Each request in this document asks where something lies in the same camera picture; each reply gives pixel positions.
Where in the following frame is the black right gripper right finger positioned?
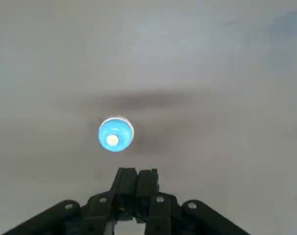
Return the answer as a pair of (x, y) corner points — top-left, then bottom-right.
(135, 168), (250, 235)

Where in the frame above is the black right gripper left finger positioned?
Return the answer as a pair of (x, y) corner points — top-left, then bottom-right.
(5, 167), (139, 235)

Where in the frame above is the blue call bell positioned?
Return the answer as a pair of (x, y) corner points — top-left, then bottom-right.
(98, 117), (135, 153)

